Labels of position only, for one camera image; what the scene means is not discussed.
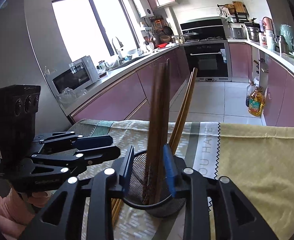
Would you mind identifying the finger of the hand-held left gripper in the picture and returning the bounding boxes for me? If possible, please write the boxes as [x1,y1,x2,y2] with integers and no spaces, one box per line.
[27,145,121,176]
[33,131,114,153]

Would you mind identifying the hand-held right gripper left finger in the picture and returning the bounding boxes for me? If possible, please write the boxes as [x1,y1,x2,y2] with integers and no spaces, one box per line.
[18,145,135,240]

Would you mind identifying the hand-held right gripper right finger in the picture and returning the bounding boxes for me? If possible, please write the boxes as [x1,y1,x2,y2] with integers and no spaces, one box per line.
[163,144,279,240]

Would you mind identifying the black mesh utensil holder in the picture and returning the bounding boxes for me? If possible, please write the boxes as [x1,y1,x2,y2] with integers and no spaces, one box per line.
[122,151,187,218]

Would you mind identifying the red-ended wooden chopstick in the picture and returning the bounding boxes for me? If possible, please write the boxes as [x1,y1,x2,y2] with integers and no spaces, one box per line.
[167,71,194,147]
[173,67,197,148]
[153,59,171,203]
[142,64,166,205]

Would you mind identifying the person's left hand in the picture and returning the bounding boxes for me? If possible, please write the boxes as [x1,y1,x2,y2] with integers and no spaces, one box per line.
[10,187,53,214]

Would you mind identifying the grey teal patterned tablecloth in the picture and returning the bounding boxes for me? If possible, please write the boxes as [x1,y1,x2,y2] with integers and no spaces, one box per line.
[72,119,221,240]

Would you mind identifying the long pink lower cabinets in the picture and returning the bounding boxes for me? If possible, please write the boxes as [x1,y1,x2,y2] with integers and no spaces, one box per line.
[69,46,190,128]

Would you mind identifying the clear plastic bag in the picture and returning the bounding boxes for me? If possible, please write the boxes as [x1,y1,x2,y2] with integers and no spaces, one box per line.
[55,87,87,107]

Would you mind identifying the white microwave oven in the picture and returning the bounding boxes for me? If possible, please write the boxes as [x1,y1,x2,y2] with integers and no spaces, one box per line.
[52,56,100,94]

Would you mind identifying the grey refrigerator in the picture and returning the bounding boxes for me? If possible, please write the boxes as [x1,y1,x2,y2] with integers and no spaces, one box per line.
[0,0,74,155]

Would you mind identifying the yellow cloth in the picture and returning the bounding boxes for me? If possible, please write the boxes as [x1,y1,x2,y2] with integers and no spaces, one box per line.
[208,122,294,240]

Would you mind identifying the steel kitchen faucet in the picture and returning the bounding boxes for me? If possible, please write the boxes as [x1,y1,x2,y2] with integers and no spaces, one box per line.
[112,37,125,60]

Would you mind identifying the dark liquid bottle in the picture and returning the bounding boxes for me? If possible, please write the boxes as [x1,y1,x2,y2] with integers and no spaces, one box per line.
[245,81,256,108]

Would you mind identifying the kitchen window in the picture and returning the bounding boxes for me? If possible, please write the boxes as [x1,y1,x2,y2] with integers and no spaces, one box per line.
[50,0,140,63]

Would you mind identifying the yellow cooking oil bottle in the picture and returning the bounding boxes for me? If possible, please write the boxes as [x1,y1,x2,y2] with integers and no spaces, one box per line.
[248,86,265,117]

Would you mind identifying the built-in black oven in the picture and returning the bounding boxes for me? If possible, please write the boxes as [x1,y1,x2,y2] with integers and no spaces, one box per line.
[183,41,231,82]

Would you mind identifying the hanging utensil rack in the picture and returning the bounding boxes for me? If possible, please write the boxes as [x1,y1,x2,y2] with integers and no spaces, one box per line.
[151,16,174,44]

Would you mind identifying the wok with glass lid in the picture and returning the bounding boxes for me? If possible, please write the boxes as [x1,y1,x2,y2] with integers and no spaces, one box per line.
[182,31,199,42]

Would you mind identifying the gas hob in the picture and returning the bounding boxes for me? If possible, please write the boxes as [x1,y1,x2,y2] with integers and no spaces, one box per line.
[183,37,225,43]

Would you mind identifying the curved pink lower cabinets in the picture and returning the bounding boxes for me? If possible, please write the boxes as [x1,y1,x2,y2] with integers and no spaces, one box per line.
[228,42,294,134]

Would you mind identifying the black range hood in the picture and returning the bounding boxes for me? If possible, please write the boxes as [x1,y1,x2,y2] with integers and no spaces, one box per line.
[180,17,226,40]

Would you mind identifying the white water heater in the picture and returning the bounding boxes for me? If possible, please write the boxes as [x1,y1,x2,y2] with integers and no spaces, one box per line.
[132,0,154,18]

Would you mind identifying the steel stock pot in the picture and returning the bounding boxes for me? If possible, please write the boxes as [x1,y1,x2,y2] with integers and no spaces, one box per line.
[247,25,261,42]

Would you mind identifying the white bottle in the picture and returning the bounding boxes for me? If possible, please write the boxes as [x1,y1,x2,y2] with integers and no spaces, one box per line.
[265,30,275,50]

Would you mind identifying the steel thermos flask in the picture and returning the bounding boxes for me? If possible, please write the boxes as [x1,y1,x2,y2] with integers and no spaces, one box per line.
[276,35,289,54]

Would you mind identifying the wooden cutting board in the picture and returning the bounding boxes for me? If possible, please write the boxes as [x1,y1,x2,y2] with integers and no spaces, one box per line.
[233,1,245,14]

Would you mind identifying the green plastic-covered appliance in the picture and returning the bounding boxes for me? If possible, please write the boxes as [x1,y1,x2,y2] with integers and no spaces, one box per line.
[280,24,294,55]

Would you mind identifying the black wall shelf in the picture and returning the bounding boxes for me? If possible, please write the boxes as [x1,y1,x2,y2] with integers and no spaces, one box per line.
[217,1,250,24]

